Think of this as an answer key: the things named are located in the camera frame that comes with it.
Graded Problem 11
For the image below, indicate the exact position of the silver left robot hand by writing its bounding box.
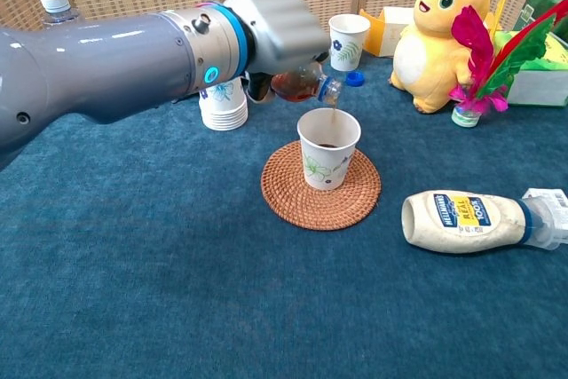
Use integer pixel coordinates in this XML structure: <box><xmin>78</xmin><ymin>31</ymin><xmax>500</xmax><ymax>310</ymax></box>
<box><xmin>223</xmin><ymin>0</ymin><xmax>332</xmax><ymax>103</ymax></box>

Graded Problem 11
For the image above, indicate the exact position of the round woven rattan coaster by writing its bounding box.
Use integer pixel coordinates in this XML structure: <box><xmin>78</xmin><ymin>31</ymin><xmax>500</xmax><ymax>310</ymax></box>
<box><xmin>260</xmin><ymin>139</ymin><xmax>383</xmax><ymax>233</ymax></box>

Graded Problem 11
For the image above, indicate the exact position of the small white labelled box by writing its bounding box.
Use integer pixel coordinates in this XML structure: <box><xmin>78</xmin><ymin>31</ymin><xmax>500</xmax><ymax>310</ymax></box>
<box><xmin>521</xmin><ymin>187</ymin><xmax>568</xmax><ymax>211</ymax></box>

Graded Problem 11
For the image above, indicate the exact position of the box of green tea sachets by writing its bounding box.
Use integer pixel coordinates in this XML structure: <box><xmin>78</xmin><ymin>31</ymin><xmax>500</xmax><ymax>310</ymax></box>
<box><xmin>512</xmin><ymin>0</ymin><xmax>568</xmax><ymax>38</ymax></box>

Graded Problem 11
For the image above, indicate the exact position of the green tissue box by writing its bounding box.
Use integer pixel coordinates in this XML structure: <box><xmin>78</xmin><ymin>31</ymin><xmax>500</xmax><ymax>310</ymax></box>
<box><xmin>492</xmin><ymin>30</ymin><xmax>568</xmax><ymax>108</ymax></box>

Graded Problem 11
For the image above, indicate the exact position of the white mayonnaise squeeze bottle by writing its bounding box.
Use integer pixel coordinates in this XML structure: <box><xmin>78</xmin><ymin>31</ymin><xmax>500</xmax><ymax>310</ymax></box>
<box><xmin>401</xmin><ymin>189</ymin><xmax>568</xmax><ymax>255</ymax></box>

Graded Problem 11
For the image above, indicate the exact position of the yellow plush toy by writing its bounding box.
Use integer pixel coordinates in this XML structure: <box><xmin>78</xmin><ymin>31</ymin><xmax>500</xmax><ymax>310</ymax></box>
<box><xmin>389</xmin><ymin>0</ymin><xmax>496</xmax><ymax>114</ymax></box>

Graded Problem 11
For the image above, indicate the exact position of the paper cup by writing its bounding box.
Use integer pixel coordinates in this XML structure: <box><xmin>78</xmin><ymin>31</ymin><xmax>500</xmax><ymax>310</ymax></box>
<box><xmin>296</xmin><ymin>107</ymin><xmax>362</xmax><ymax>192</ymax></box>
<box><xmin>327</xmin><ymin>13</ymin><xmax>372</xmax><ymax>73</ymax></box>

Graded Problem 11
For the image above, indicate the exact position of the stack of inverted paper cups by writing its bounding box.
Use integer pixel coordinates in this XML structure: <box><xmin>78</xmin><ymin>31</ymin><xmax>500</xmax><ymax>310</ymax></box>
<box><xmin>198</xmin><ymin>76</ymin><xmax>249</xmax><ymax>132</ymax></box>

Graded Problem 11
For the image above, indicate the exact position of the colourful feather shuttlecock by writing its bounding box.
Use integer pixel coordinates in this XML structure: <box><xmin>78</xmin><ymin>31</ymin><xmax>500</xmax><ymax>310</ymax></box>
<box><xmin>448</xmin><ymin>0</ymin><xmax>568</xmax><ymax>129</ymax></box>

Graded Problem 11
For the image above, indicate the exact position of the blue table cloth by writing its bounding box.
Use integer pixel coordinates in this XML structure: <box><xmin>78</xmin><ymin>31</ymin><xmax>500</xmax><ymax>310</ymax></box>
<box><xmin>0</xmin><ymin>35</ymin><xmax>568</xmax><ymax>379</ymax></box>

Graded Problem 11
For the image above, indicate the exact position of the orange and white carton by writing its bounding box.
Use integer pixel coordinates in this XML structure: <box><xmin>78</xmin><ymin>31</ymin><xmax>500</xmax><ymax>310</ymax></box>
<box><xmin>359</xmin><ymin>6</ymin><xmax>416</xmax><ymax>59</ymax></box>

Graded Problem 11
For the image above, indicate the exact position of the clear water bottle white cap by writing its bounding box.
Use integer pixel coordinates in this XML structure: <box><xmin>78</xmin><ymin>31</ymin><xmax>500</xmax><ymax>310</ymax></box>
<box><xmin>38</xmin><ymin>0</ymin><xmax>83</xmax><ymax>29</ymax></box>

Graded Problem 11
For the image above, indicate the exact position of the bottle of brown tea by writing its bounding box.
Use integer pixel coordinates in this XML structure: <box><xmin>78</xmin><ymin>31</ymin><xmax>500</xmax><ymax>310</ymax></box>
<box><xmin>270</xmin><ymin>62</ymin><xmax>343</xmax><ymax>103</ymax></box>

